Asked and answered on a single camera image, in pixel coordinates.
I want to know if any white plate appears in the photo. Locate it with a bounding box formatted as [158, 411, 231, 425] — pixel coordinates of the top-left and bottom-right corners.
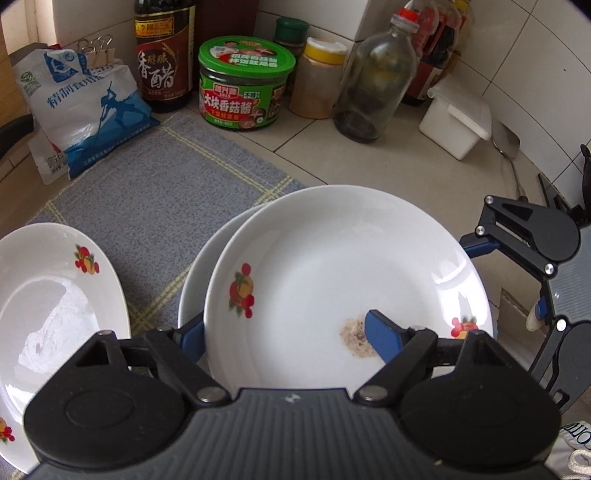
[204, 185, 494, 393]
[1, 223, 130, 473]
[177, 205, 263, 327]

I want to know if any metal spoon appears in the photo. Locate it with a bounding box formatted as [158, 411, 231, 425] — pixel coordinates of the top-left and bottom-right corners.
[491, 118, 529, 202]

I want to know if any white plastic seasoning box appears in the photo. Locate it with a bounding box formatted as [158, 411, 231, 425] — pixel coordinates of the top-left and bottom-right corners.
[419, 75, 492, 161]

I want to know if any grey checked cloth mat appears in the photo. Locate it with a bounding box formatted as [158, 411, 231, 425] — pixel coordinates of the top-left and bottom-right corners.
[1, 109, 318, 335]

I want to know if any clear glass bottle red cap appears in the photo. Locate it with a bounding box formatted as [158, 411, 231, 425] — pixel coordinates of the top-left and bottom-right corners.
[332, 8, 420, 143]

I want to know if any sauce bottles group right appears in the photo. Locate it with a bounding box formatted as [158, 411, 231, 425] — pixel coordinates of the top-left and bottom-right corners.
[403, 1, 470, 107]

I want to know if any yellow lid spice jar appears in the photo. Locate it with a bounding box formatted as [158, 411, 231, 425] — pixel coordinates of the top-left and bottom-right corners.
[288, 37, 348, 119]

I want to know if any white blue salt bag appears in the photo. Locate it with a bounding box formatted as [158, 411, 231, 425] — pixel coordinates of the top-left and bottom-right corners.
[13, 48, 158, 179]

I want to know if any green lid mushroom sauce jar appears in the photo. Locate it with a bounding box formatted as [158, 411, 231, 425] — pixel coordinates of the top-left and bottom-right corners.
[198, 35, 296, 131]

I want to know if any green cap small jar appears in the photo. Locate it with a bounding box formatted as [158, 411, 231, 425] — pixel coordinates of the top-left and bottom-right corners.
[273, 17, 310, 49]

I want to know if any dark vinegar bottle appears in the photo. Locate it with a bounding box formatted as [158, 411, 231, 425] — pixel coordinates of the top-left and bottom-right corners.
[134, 0, 197, 113]

